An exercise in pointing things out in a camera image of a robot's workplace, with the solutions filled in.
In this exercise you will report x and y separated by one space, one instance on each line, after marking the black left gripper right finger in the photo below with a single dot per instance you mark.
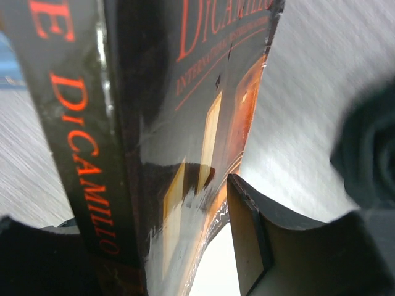
281 252

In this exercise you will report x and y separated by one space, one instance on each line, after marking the black t shirt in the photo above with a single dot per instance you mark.
364 153

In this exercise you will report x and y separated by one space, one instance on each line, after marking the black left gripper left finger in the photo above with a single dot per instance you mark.
45 261

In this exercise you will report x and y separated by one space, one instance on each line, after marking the orange brown cover book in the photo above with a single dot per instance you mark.
146 107

